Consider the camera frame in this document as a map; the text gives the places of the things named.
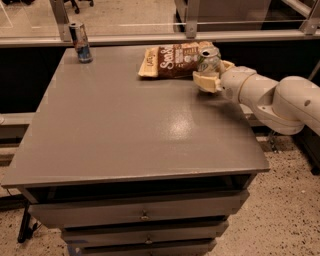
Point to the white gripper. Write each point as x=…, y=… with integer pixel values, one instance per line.
x=234, y=82

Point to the green white 7up can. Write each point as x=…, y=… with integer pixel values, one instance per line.
x=209, y=59

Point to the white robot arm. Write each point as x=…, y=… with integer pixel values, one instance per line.
x=285, y=106

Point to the brown chip bag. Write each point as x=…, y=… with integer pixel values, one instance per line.
x=172, y=61

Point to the blue silver energy drink can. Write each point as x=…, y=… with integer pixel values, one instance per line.
x=80, y=42

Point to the grey drawer cabinet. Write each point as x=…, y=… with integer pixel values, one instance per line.
x=101, y=132

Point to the bottom grey drawer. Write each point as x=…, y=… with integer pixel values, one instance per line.
x=197, y=247

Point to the grey drawer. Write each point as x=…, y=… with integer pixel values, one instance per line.
x=197, y=247
x=139, y=209
x=146, y=233

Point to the middle grey drawer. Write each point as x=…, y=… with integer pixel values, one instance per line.
x=146, y=233

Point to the top grey drawer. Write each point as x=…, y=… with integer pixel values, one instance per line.
x=139, y=209

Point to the metal railing frame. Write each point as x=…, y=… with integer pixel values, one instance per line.
x=28, y=23

